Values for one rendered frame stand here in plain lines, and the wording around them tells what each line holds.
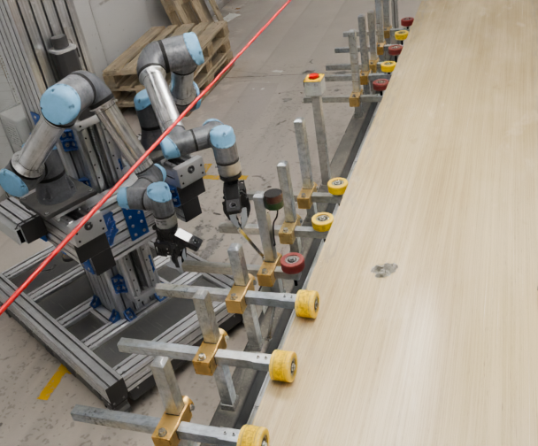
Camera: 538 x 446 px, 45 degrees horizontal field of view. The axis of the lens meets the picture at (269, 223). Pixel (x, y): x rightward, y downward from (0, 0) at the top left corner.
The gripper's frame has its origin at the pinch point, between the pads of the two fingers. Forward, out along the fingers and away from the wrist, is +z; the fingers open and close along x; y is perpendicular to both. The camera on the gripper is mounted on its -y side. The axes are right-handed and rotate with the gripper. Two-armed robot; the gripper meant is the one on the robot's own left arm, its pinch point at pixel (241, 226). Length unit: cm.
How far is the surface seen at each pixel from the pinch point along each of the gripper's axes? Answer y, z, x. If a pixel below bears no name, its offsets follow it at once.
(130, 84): 365, 72, 109
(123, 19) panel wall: 453, 38, 119
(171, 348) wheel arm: -48, 5, 21
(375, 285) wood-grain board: -26.9, 10.9, -39.8
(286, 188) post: 20.6, -0.5, -16.7
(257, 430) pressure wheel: -82, 3, -3
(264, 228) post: -2.8, 0.1, -7.7
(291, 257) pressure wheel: -7.4, 9.8, -15.3
